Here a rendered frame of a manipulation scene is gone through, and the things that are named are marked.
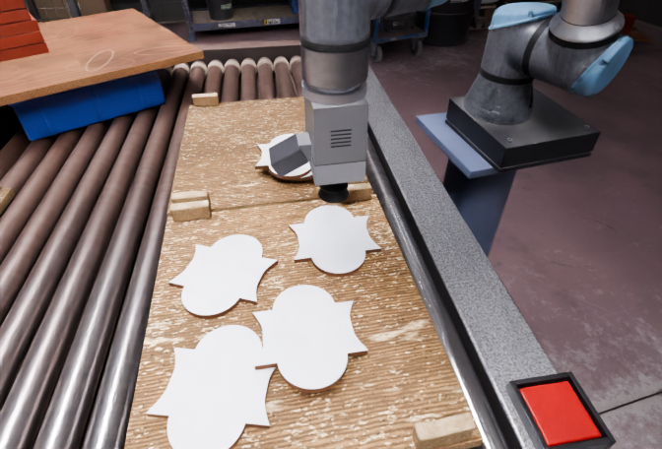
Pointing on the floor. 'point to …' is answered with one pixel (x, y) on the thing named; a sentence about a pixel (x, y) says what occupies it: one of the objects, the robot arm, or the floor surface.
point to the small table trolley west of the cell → (397, 38)
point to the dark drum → (454, 8)
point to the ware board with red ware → (632, 30)
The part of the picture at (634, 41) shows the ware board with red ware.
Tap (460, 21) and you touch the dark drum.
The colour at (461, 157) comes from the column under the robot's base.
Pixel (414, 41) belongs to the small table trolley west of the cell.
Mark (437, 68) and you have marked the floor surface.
